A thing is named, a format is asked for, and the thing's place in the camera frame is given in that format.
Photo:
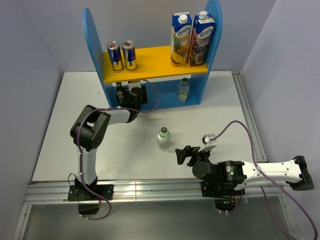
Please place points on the aluminium rail frame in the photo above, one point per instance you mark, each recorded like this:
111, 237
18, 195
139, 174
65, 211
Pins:
154, 198

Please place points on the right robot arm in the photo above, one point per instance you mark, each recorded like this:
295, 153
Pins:
293, 173

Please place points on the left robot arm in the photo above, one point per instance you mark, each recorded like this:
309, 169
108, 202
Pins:
90, 127

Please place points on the clear glass bottle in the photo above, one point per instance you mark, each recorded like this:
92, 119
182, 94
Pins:
164, 138
183, 90

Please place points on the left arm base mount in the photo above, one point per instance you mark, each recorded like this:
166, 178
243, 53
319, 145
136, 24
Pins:
89, 198

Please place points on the pineapple juice carton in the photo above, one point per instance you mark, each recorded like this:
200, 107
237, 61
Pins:
181, 27

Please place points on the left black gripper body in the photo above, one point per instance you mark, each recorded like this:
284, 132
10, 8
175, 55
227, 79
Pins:
144, 99

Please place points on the blue and yellow shelf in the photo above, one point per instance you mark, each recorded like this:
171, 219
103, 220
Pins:
154, 63

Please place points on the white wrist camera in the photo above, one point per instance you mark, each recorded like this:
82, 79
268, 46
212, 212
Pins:
209, 143
134, 84

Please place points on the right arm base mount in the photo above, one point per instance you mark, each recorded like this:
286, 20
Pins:
224, 199

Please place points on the berry juice carton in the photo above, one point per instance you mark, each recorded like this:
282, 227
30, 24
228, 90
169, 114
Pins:
202, 30

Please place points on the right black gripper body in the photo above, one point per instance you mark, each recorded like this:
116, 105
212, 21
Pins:
203, 156

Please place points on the energy drink can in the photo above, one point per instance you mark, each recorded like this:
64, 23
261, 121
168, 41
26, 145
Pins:
128, 48
113, 49

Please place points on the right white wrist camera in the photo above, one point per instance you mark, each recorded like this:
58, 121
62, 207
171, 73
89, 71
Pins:
209, 143

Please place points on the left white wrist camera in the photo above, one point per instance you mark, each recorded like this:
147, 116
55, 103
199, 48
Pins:
134, 84

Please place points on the green glass bottle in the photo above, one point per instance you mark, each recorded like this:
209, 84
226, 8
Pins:
120, 94

